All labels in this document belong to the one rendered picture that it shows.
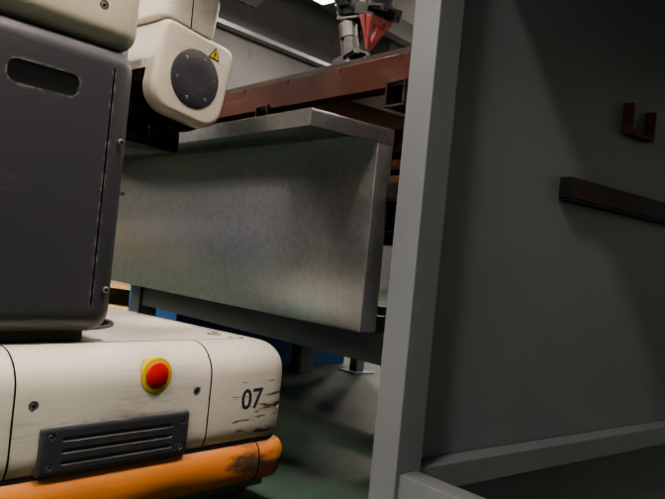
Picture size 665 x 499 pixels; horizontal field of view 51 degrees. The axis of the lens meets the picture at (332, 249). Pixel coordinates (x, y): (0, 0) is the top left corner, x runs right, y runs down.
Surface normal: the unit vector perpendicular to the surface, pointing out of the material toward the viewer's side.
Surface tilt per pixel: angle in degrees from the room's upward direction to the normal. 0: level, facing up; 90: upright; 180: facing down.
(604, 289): 90
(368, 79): 90
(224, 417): 90
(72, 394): 90
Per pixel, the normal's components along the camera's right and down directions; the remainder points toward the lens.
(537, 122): 0.64, 0.05
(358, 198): -0.76, -0.08
